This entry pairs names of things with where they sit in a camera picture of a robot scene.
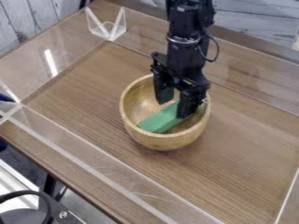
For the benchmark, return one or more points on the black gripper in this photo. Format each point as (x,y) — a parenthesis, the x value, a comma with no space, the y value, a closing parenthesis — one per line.
(178,70)

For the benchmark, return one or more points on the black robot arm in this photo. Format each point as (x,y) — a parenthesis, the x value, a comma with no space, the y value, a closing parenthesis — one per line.
(190,18)

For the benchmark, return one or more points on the green rectangular block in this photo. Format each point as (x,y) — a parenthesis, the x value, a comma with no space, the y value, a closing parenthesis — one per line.
(162,121)

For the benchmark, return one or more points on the black table leg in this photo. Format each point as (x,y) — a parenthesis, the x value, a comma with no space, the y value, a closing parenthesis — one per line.
(49,185)

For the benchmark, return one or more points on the clear acrylic tray barrier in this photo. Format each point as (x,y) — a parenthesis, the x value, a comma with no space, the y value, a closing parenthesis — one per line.
(234,177)

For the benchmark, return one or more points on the brown wooden bowl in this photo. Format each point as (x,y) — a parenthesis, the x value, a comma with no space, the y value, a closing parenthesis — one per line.
(138,104)

